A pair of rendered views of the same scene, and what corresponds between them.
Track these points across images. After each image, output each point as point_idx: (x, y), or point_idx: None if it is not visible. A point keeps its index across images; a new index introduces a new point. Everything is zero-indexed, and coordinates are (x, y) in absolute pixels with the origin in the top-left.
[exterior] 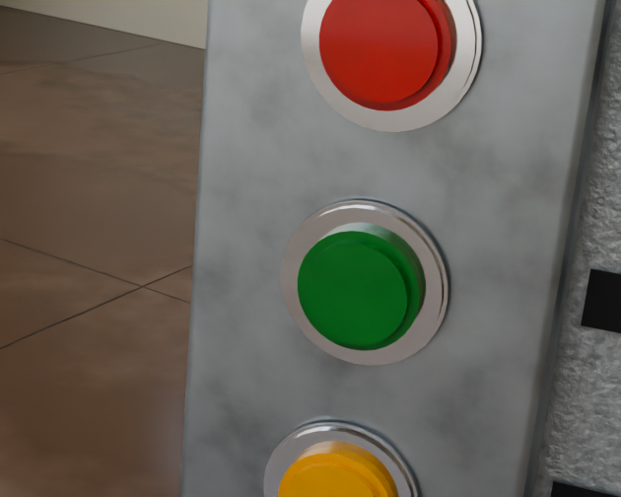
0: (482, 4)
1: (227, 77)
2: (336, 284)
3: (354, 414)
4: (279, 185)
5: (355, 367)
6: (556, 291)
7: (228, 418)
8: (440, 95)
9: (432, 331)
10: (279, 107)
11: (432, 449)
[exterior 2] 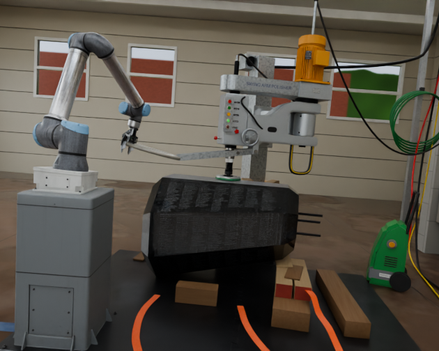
0: (231, 100)
1: (225, 102)
2: (228, 107)
3: (228, 111)
4: (226, 105)
5: (228, 110)
6: (233, 107)
7: (225, 112)
8: (230, 102)
9: (230, 108)
10: (226, 103)
11: (230, 112)
